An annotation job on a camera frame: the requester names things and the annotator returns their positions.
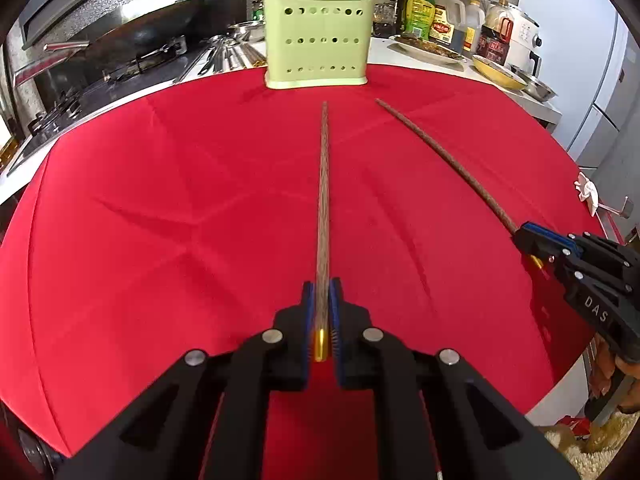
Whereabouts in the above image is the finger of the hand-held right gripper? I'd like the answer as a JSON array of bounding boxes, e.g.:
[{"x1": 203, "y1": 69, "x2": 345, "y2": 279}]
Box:
[
  {"x1": 514, "y1": 229, "x2": 593, "y2": 293},
  {"x1": 517, "y1": 220, "x2": 632, "y2": 281}
]

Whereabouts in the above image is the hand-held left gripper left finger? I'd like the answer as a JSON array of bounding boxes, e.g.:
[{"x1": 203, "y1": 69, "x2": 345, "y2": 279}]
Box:
[{"x1": 55, "y1": 281, "x2": 318, "y2": 480}]

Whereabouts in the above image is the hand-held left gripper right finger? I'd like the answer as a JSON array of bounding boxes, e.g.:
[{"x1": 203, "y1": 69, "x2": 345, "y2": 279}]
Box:
[{"x1": 328, "y1": 279, "x2": 581, "y2": 480}]

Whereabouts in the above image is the gold-capped wooden chopstick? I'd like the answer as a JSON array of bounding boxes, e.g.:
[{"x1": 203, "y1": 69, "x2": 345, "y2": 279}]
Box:
[
  {"x1": 375, "y1": 98, "x2": 545, "y2": 270},
  {"x1": 312, "y1": 101, "x2": 332, "y2": 362}
]

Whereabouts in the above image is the green perforated utensil holder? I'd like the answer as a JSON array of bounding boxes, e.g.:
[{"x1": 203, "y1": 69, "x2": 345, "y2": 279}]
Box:
[{"x1": 264, "y1": 0, "x2": 370, "y2": 90}]

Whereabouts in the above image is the pile of metal utensils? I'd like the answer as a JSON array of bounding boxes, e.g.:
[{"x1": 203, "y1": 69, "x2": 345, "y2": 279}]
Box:
[{"x1": 197, "y1": 34, "x2": 267, "y2": 75}]

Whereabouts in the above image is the person's right hand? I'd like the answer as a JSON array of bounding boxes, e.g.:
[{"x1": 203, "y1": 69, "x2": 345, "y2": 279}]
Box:
[{"x1": 614, "y1": 352, "x2": 640, "y2": 392}]

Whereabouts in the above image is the white plastic hook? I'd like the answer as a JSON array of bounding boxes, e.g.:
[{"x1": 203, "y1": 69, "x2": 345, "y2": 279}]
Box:
[{"x1": 574, "y1": 171, "x2": 599, "y2": 217}]

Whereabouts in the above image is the red packet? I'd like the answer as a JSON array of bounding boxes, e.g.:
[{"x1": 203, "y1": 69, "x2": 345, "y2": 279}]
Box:
[{"x1": 556, "y1": 414, "x2": 592, "y2": 437}]

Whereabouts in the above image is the beige fluffy rug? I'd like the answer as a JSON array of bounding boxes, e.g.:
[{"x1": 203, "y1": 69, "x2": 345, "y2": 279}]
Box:
[{"x1": 539, "y1": 407, "x2": 632, "y2": 480}]

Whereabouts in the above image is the large steel bowl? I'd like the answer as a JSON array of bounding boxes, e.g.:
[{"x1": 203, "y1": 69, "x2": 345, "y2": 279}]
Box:
[{"x1": 511, "y1": 66, "x2": 559, "y2": 104}]

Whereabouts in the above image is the yellow bowl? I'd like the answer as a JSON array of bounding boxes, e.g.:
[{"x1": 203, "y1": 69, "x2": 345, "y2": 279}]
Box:
[{"x1": 471, "y1": 54, "x2": 529, "y2": 92}]

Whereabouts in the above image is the white refrigerator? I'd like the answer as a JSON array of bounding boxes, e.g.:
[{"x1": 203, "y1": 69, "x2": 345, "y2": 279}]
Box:
[{"x1": 517, "y1": 0, "x2": 640, "y2": 173}]

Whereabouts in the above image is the white kitchen appliance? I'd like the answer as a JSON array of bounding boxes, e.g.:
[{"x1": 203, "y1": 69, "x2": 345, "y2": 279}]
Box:
[{"x1": 504, "y1": 6, "x2": 544, "y2": 77}]

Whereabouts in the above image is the red tablecloth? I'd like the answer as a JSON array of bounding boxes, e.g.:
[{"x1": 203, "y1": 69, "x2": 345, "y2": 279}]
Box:
[{"x1": 0, "y1": 62, "x2": 608, "y2": 480}]

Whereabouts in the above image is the dark bottle with red label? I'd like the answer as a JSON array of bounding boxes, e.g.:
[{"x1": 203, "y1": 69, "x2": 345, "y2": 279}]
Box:
[{"x1": 475, "y1": 2, "x2": 514, "y2": 64}]

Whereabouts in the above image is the clear plastic jug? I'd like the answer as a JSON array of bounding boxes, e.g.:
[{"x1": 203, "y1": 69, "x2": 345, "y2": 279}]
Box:
[{"x1": 462, "y1": 0, "x2": 487, "y2": 54}]

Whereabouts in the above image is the plate of food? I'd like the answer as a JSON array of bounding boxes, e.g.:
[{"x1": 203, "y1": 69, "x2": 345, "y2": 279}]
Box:
[{"x1": 388, "y1": 33, "x2": 469, "y2": 65}]

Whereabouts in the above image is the red-labelled oil jug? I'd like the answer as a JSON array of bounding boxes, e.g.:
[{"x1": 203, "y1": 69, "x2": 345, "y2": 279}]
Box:
[{"x1": 429, "y1": 0, "x2": 467, "y2": 54}]

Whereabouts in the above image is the green-labelled bottle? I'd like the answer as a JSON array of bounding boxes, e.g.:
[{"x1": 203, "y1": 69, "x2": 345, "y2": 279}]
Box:
[{"x1": 403, "y1": 0, "x2": 437, "y2": 42}]

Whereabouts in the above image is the dark soy sauce bottle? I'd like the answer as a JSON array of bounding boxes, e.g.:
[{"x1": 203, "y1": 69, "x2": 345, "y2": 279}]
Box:
[{"x1": 389, "y1": 0, "x2": 409, "y2": 37}]

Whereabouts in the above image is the round metal knob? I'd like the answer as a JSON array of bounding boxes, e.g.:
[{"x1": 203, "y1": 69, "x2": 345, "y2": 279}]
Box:
[{"x1": 19, "y1": 429, "x2": 57, "y2": 468}]

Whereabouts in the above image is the small stainless steel bowl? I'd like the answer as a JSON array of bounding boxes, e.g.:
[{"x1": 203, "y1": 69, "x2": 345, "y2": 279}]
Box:
[{"x1": 227, "y1": 20, "x2": 266, "y2": 44}]

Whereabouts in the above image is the black gas stove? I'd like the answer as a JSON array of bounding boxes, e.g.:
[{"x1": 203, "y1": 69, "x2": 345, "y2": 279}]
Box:
[{"x1": 17, "y1": 35, "x2": 206, "y2": 133}]

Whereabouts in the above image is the black wok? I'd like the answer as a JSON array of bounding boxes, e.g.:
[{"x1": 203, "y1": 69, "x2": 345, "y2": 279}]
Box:
[{"x1": 42, "y1": 0, "x2": 198, "y2": 58}]

